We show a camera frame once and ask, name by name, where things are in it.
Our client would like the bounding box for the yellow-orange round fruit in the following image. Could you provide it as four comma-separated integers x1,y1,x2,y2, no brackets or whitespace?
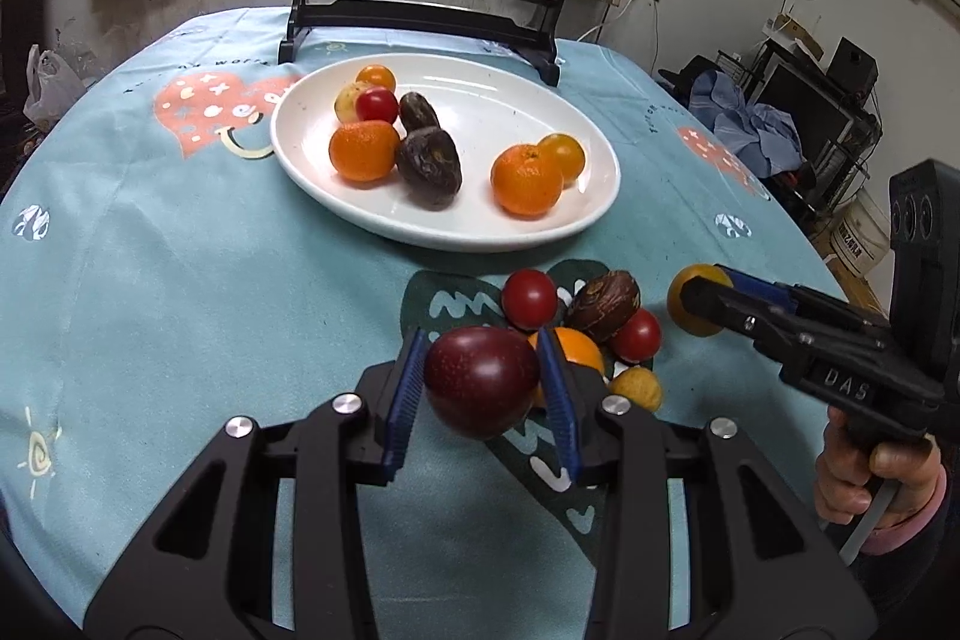
537,133,586,187

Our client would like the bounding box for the large orange persimmon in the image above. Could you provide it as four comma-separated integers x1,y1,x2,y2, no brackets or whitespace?
553,326,607,375

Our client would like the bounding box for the white power cable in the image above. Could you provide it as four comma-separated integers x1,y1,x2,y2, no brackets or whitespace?
572,0,662,46

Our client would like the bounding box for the white plastic bag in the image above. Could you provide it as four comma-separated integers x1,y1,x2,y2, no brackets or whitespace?
23,44,86,135

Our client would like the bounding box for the light blue patterned tablecloth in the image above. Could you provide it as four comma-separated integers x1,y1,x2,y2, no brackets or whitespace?
2,8,841,638

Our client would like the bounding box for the large orange mandarin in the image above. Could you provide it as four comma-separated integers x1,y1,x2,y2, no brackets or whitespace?
490,145,565,218

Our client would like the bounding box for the white oval plate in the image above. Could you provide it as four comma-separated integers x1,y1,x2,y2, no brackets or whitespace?
270,52,622,253

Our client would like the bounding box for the blue clothes pile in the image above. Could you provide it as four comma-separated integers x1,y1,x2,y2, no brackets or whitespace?
688,70,805,181

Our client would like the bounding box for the large dark purple fruit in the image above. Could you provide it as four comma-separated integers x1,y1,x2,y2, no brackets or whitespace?
395,127,462,209

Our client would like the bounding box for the dark red plum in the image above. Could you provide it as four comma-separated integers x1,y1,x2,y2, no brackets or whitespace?
423,326,540,440

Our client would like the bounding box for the person's right hand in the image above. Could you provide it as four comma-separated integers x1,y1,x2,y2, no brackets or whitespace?
814,406,949,555

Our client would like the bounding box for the small dark purple fruit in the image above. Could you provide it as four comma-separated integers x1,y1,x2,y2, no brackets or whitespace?
398,91,439,133

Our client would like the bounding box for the orange tangerine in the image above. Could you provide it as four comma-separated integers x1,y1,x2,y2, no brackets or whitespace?
329,120,400,184

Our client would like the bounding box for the dark brown passion fruit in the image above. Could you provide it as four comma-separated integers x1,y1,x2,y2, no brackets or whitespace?
565,269,641,342

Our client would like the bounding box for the small yellow longan fruit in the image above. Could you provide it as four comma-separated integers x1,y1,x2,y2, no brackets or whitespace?
334,81,373,125

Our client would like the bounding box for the small orange mandarin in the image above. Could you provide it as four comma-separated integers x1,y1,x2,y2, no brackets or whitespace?
356,64,397,92

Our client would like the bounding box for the red cherry tomato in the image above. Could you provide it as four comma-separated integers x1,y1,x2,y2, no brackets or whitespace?
610,308,662,364
501,268,558,331
355,86,398,124

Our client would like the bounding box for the green-yellow citrus fruit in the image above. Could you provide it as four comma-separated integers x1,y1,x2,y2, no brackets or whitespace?
667,263,732,338

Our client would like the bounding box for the black metal rack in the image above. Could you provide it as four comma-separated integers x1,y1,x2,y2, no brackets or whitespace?
716,39,882,213

